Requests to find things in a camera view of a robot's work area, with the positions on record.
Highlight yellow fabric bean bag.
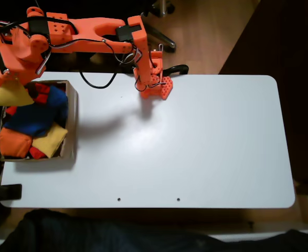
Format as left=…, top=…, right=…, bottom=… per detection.
left=31, top=122, right=69, bottom=159
left=0, top=65, right=36, bottom=106

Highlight red fabric bean bag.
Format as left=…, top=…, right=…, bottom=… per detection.
left=5, top=82, right=67, bottom=117
left=28, top=146, right=48, bottom=160

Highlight blue fabric bean bag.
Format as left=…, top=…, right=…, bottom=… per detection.
left=2, top=85, right=69, bottom=138

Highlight orange fabric bean bag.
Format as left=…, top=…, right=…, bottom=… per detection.
left=0, top=127, right=34, bottom=159

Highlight brown cardboard box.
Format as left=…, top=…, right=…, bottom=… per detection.
left=0, top=79, right=79, bottom=162

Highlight black table clamp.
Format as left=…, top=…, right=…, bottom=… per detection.
left=0, top=183, right=23, bottom=202

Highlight office chair base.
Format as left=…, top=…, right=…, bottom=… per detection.
left=140, top=0, right=177, bottom=54

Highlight orange camera mount with camera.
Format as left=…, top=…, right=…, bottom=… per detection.
left=26, top=6, right=45, bottom=19

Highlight thin servo wires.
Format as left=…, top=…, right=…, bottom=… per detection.
left=111, top=43, right=143, bottom=66

